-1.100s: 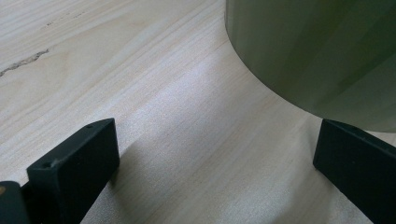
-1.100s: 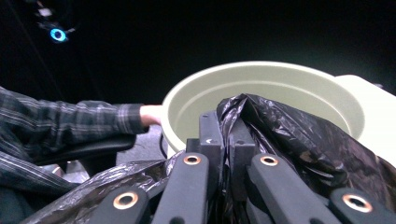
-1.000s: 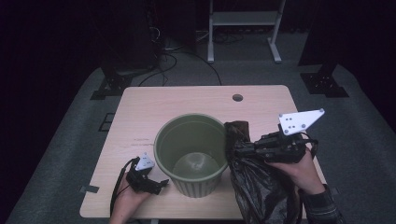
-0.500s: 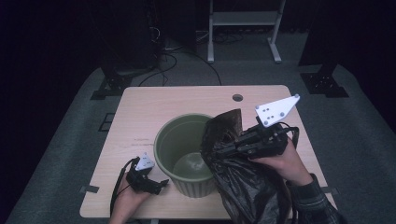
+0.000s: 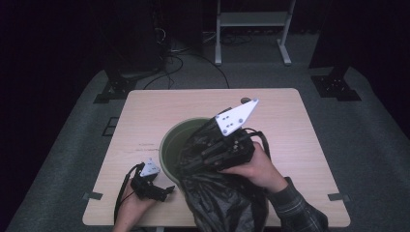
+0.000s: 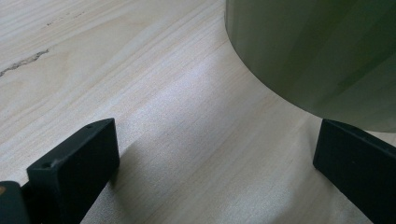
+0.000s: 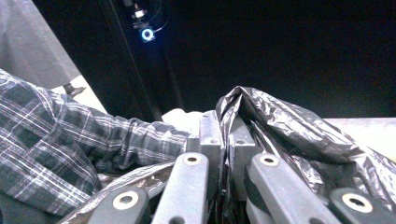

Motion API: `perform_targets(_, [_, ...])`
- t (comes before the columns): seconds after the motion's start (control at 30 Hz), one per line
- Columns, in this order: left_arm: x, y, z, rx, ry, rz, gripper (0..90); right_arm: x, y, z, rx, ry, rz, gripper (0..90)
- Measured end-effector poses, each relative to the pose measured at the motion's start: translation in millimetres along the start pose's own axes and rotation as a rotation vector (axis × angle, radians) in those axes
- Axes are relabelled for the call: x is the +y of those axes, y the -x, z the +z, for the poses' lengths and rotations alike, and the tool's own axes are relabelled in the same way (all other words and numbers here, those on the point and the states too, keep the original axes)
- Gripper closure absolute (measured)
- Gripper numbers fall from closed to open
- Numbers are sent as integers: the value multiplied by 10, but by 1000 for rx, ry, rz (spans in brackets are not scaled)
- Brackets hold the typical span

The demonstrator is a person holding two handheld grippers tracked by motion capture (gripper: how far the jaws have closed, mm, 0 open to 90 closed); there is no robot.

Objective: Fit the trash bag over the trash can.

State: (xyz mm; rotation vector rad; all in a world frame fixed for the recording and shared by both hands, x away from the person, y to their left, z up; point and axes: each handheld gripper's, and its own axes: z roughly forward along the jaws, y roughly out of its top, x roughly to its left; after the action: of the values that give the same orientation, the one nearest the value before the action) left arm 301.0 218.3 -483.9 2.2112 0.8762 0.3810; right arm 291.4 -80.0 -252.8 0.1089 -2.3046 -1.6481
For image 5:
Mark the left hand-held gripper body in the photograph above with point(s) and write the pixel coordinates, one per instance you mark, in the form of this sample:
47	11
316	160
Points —
145	188

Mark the white metal stand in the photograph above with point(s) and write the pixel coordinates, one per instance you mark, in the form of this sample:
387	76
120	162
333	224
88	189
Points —
253	18

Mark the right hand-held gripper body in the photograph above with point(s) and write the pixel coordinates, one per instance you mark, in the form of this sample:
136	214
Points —
237	117

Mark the small grey round disc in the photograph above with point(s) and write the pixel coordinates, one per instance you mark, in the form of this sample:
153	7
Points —
245	101

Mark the person's right hand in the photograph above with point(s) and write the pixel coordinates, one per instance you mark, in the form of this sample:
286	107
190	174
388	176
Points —
261	172

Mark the black plastic garbage bag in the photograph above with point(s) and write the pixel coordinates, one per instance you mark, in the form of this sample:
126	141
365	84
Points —
222	199

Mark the green plastic bucket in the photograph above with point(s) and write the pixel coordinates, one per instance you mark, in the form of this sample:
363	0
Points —
172	148

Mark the black stand with base plate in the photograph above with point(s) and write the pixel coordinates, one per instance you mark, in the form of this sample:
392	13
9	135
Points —
114	92
335	87

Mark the grey tape strip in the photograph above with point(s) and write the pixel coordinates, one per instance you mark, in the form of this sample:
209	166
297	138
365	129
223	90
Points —
338	197
93	195

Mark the person's left hand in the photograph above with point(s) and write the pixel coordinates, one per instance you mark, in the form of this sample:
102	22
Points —
129	209

